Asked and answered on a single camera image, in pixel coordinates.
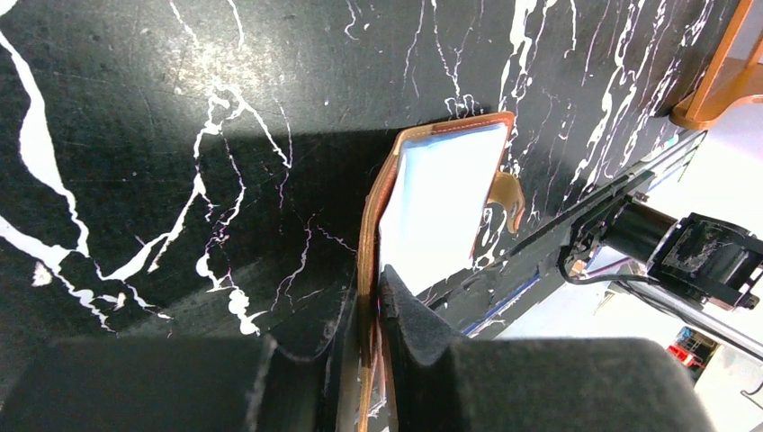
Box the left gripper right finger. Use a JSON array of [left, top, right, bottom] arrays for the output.
[[378, 266, 713, 431]]

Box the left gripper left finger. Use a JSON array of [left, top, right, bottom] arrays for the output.
[[1, 289, 358, 431]]

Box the orange leather card holder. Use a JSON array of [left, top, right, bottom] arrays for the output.
[[356, 111, 525, 431]]

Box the orange wooden shelf rack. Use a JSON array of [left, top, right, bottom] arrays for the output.
[[669, 0, 762, 131]]

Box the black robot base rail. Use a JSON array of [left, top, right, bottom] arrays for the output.
[[424, 131, 762, 358]]

